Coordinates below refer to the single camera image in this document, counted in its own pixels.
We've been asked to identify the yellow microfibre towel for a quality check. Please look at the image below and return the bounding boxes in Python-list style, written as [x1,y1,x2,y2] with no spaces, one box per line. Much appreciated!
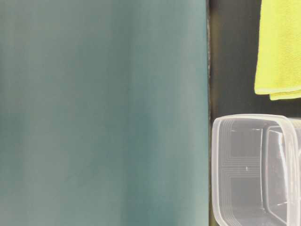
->
[254,0,301,100]

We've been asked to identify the clear plastic container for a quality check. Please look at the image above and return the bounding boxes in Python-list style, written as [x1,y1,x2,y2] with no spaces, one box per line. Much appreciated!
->
[211,114,301,226]

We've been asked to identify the teal backdrop curtain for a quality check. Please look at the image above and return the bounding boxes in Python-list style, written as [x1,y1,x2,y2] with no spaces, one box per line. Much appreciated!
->
[0,0,209,226]

